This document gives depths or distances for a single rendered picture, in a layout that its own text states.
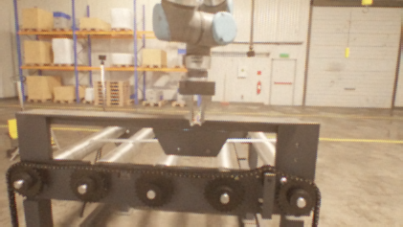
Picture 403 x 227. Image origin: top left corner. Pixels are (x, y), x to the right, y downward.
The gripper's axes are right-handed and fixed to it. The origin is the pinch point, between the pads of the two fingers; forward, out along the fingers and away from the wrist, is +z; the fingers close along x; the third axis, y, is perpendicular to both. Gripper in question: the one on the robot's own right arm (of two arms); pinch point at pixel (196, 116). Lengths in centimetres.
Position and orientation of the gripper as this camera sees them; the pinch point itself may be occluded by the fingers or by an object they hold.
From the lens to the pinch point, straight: 75.3
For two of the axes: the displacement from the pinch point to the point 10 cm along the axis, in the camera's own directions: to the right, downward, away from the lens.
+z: -0.2, 9.9, 1.3
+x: 10.0, 0.3, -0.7
